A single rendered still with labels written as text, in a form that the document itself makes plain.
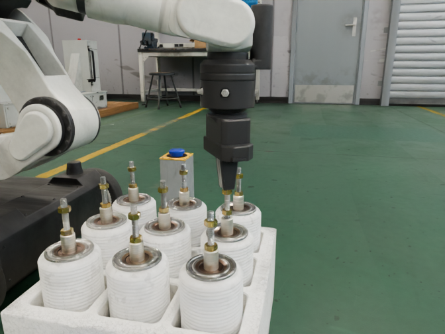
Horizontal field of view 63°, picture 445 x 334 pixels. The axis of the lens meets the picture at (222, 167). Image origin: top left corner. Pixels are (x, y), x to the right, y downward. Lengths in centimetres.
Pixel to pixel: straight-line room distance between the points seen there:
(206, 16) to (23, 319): 52
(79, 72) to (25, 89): 332
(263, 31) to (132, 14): 19
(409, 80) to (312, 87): 128
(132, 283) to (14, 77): 62
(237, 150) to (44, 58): 66
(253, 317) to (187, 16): 44
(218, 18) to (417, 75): 525
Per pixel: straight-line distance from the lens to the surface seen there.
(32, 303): 69
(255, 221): 74
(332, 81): 559
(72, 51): 438
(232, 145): 56
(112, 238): 70
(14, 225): 97
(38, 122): 93
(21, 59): 99
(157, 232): 67
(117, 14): 58
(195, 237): 78
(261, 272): 69
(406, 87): 569
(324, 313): 92
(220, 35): 54
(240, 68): 56
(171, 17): 55
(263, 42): 59
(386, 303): 99
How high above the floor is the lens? 54
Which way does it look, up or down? 16 degrees down
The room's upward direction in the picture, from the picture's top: straight up
